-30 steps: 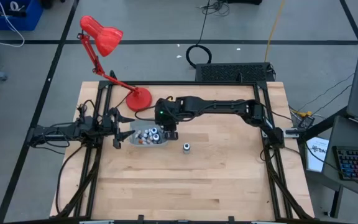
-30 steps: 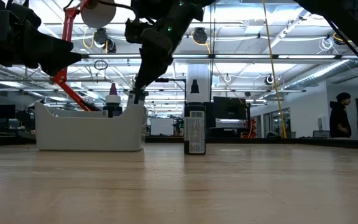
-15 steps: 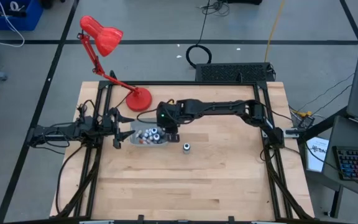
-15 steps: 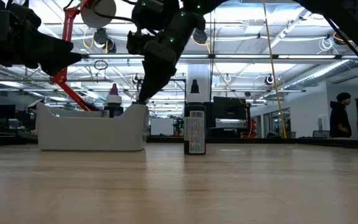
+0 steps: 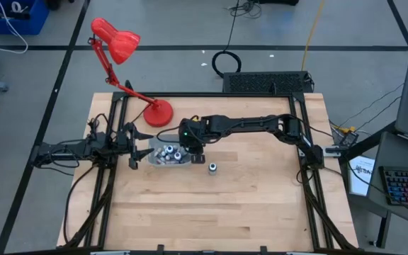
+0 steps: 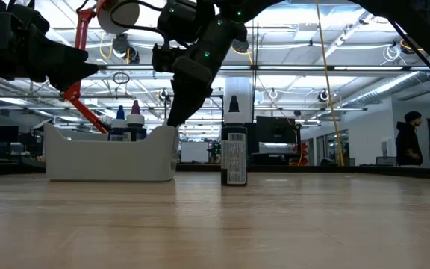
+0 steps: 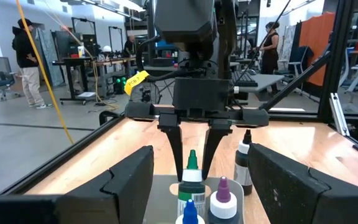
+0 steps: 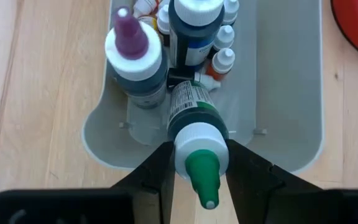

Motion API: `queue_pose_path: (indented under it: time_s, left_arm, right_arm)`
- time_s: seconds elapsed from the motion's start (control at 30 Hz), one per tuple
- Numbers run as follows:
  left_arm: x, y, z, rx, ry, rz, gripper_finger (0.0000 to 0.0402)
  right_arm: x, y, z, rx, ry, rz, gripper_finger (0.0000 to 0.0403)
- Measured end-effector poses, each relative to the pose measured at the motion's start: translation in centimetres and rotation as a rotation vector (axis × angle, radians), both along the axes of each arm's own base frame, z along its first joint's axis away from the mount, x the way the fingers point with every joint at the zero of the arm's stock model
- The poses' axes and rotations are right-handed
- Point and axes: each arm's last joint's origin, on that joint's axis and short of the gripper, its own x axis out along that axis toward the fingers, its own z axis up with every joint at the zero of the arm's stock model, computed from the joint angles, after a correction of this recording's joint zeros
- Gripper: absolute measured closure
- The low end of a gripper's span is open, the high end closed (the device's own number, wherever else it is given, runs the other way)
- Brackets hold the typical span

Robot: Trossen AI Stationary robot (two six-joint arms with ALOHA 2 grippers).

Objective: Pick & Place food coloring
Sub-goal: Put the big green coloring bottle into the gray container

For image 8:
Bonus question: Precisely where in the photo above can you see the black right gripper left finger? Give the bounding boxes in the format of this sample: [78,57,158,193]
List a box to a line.
[110,141,176,224]

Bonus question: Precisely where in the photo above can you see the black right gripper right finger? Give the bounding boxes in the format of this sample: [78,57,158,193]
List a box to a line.
[224,139,323,224]

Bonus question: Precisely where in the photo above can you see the large green food colouring bottle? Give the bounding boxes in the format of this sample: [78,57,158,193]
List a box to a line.
[167,80,231,210]

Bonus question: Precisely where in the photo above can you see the white plastic storage bin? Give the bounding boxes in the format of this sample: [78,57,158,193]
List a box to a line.
[81,0,325,174]

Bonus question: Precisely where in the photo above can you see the large purple food colouring bottle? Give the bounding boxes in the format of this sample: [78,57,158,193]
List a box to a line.
[104,5,169,110]

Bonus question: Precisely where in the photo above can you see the small yellow-orange dropper bottle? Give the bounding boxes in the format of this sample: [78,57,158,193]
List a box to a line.
[205,47,236,82]

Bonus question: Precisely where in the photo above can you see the large blue food colouring bottle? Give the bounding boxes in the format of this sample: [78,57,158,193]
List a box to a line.
[167,0,226,72]

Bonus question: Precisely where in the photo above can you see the small dark teal dropper bottle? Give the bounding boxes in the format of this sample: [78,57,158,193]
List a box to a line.
[221,0,241,26]

